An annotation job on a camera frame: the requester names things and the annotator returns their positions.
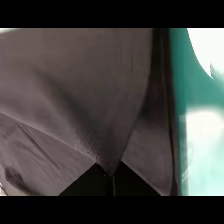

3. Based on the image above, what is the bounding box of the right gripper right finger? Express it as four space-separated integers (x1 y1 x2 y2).
113 160 161 197

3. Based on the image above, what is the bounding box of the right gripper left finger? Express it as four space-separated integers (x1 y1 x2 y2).
58 162 114 197

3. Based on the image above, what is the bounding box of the black garment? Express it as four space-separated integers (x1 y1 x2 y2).
0 28 183 197

